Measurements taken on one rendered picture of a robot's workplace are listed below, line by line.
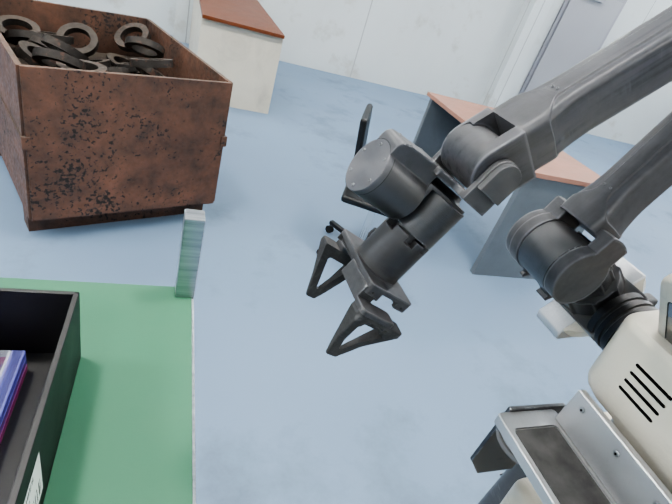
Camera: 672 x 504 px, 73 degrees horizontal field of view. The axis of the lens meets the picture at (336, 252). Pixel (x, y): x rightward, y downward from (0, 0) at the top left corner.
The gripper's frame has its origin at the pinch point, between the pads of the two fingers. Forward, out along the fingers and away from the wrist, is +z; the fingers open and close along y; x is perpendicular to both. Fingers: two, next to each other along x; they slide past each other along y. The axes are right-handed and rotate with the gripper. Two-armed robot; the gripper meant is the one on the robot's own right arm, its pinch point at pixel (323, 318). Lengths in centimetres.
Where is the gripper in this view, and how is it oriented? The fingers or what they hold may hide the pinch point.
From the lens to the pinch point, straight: 54.3
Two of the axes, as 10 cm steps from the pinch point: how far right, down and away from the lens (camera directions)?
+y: 2.7, 5.9, -7.6
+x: 7.1, 4.2, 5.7
